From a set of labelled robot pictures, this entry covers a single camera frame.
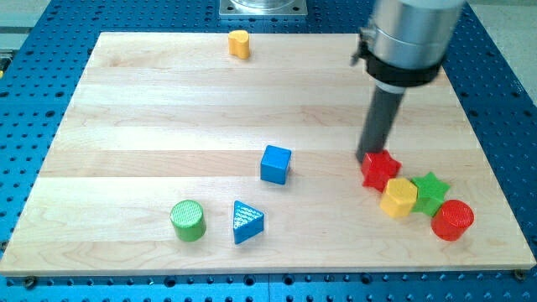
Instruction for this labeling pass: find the yellow heart block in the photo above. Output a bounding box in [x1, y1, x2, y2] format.
[227, 29, 250, 60]

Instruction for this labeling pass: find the red star block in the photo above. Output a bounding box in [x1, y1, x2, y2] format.
[361, 150, 402, 192]

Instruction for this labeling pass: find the wooden board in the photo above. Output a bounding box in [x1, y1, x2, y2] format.
[1, 33, 535, 277]

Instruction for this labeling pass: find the blue triangle block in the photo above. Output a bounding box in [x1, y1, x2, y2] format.
[232, 200, 264, 244]

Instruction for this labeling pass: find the red cylinder block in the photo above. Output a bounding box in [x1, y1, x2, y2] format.
[430, 200, 475, 242]

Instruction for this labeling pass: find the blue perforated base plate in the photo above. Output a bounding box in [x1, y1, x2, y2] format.
[1, 1, 536, 301]

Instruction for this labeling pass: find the yellow hexagon block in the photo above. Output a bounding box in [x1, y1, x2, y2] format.
[379, 178, 418, 218]

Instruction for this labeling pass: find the blue cube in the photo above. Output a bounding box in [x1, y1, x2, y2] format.
[260, 145, 292, 185]

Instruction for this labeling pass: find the green cylinder block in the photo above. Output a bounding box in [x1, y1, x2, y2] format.
[169, 200, 206, 242]

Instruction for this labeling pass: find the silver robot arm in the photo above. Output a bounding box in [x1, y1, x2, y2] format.
[350, 0, 465, 163]

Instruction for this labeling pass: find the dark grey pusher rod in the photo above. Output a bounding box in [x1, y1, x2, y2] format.
[356, 85, 405, 163]

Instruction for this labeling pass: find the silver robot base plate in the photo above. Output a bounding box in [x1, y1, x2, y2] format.
[219, 0, 308, 17]

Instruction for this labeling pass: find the green star block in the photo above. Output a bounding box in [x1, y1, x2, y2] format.
[411, 172, 451, 217]

